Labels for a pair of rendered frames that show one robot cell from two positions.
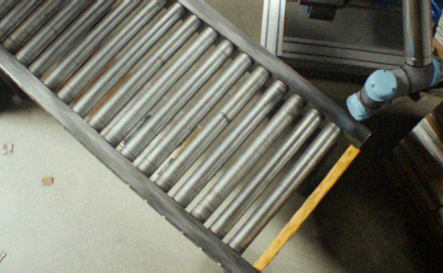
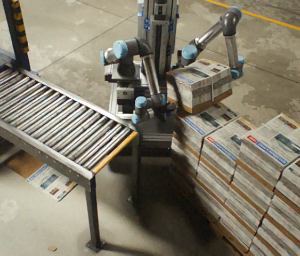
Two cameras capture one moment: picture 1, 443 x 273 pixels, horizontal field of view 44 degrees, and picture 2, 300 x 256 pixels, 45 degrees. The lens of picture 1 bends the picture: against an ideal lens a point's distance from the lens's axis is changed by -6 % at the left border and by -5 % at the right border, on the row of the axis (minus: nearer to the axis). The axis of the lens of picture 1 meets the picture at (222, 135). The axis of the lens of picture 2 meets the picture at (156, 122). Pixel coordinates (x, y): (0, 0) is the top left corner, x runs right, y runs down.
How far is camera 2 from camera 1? 1.38 m
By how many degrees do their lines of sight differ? 32
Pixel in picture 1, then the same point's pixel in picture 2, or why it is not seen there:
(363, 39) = (152, 132)
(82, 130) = (20, 133)
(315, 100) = (119, 120)
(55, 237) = not seen: outside the picture
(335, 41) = not seen: hidden behind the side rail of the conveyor
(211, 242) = (74, 166)
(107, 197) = (29, 210)
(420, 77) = (156, 98)
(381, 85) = (139, 100)
